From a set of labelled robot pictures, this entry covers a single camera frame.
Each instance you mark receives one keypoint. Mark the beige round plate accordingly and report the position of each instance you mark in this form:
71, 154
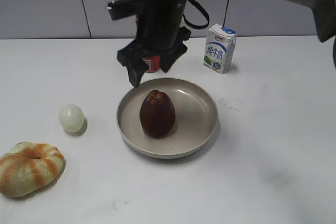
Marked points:
196, 119

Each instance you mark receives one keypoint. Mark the dark red apple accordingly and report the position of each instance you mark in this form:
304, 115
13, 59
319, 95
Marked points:
157, 114

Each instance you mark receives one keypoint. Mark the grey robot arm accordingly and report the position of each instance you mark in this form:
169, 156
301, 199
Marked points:
323, 11

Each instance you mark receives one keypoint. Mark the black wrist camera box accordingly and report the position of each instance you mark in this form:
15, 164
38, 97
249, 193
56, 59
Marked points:
119, 9

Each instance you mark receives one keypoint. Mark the striped round bread bun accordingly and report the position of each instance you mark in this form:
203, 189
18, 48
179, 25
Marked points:
28, 167

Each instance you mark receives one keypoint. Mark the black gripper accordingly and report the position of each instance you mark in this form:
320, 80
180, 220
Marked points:
163, 37

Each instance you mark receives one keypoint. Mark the white milk carton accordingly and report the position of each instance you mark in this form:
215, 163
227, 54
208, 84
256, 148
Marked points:
219, 48

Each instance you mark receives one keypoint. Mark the red soda can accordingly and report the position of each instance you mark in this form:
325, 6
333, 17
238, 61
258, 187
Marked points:
153, 62

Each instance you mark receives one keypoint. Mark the white round onion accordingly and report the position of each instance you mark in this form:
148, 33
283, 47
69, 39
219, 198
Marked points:
71, 118

